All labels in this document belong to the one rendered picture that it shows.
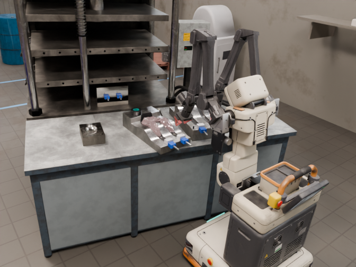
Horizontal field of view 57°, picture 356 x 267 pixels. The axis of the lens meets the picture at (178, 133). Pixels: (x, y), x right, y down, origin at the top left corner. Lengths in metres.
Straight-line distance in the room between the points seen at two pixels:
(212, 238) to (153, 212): 0.53
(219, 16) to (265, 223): 4.16
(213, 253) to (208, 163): 0.67
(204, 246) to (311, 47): 3.65
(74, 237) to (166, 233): 0.71
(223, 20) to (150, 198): 3.70
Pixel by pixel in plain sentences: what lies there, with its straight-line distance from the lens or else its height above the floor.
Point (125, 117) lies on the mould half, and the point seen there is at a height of 0.89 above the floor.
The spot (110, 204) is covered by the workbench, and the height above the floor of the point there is 0.38.
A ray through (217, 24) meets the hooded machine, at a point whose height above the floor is 1.09.
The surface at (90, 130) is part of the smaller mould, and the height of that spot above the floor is 0.85.
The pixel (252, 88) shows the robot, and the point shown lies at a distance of 1.93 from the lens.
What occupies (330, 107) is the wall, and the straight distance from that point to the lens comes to 5.21.
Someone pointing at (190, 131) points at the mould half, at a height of 0.86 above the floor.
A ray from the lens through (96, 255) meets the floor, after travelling 2.66.
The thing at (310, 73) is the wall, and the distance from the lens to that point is 5.29.
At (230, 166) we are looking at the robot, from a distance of 2.09.
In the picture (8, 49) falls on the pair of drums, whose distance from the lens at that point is 7.01.
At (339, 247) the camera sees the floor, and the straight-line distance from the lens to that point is 3.08.
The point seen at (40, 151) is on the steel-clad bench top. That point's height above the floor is 0.80.
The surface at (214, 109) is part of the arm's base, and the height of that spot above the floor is 1.23.
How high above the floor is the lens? 1.97
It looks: 28 degrees down
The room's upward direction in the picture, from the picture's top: 4 degrees clockwise
